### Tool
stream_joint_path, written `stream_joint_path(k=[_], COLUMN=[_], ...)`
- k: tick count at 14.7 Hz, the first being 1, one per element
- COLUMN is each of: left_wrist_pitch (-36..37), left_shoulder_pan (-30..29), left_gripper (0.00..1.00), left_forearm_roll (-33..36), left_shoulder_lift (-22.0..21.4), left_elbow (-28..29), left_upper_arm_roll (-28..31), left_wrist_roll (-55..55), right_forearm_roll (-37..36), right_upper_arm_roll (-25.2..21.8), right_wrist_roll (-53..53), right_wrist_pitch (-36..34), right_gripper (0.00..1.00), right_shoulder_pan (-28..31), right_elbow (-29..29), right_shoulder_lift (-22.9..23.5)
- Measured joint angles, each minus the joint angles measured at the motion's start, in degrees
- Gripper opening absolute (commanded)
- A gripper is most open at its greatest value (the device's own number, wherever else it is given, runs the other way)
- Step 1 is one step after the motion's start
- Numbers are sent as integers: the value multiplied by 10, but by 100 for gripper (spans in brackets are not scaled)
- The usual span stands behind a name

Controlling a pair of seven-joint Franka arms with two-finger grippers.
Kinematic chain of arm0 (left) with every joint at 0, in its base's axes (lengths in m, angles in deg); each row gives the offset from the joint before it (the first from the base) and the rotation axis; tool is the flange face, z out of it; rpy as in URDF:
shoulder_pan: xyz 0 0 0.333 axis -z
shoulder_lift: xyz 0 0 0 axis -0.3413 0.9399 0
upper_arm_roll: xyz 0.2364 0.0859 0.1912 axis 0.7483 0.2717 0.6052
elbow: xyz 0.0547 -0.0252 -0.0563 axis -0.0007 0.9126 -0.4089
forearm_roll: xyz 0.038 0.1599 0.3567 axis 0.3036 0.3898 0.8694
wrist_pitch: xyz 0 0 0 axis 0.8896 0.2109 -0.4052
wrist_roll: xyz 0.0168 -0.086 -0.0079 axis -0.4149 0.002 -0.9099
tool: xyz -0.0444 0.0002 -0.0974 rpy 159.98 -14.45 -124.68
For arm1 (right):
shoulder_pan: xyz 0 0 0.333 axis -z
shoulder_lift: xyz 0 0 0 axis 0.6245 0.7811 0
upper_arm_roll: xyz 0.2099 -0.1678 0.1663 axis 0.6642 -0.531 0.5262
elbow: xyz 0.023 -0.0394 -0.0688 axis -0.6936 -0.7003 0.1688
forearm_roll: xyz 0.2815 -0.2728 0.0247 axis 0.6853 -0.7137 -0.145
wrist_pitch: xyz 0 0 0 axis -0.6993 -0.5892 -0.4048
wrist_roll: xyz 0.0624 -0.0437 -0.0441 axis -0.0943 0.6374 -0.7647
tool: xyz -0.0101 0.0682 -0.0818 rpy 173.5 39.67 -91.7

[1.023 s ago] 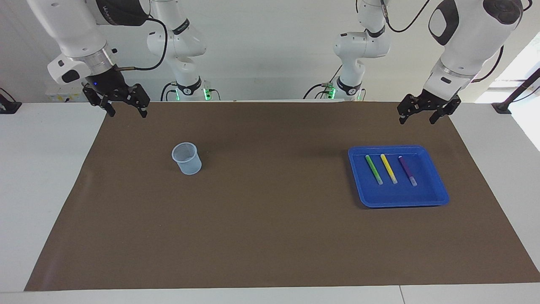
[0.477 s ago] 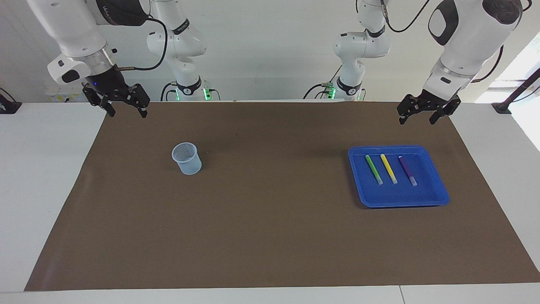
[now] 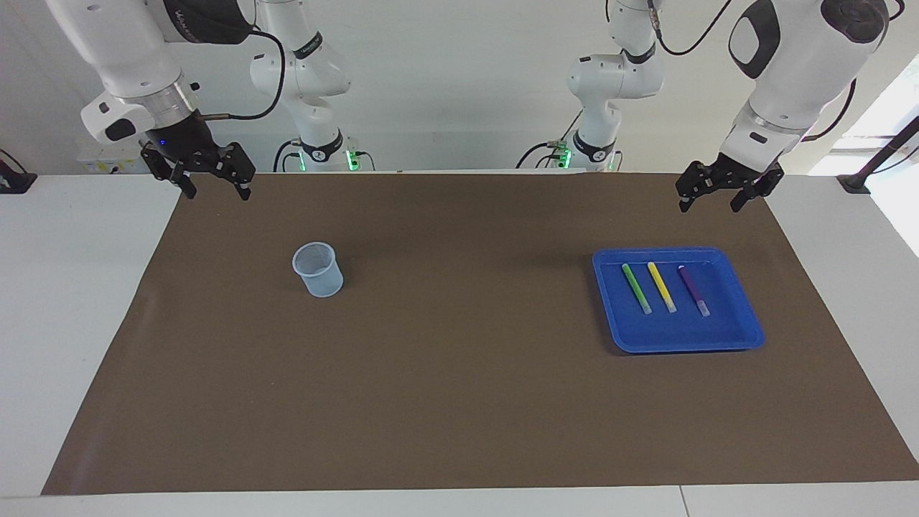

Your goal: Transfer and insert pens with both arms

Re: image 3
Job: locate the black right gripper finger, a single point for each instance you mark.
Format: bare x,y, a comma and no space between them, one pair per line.
169,171
238,165

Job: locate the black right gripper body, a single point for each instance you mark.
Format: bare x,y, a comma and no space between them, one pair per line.
183,143

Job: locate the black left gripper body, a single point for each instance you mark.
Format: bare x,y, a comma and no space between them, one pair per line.
732,172

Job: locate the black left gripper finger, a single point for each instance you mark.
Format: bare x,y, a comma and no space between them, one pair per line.
695,183
761,187

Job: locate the purple marker pen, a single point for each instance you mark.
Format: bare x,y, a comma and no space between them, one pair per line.
693,290

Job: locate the yellow marker pen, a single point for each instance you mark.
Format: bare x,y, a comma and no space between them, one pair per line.
661,286

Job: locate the green marker pen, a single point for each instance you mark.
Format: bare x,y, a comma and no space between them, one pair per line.
636,289

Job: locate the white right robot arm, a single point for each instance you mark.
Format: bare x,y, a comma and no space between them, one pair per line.
122,50

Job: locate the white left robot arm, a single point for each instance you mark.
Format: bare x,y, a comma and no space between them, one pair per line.
790,72

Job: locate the white socket box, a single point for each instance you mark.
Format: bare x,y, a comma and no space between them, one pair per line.
115,156

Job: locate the black clamp stand with pole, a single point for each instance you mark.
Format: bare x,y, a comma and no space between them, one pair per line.
856,184

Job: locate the translucent plastic cup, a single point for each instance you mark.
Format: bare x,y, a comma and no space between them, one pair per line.
319,276

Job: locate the blue plastic tray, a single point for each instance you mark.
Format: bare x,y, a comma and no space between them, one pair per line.
682,332

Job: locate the small black table clamp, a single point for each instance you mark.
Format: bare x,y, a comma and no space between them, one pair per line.
16,182

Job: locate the brown table mat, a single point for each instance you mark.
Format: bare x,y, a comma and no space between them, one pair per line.
459,402

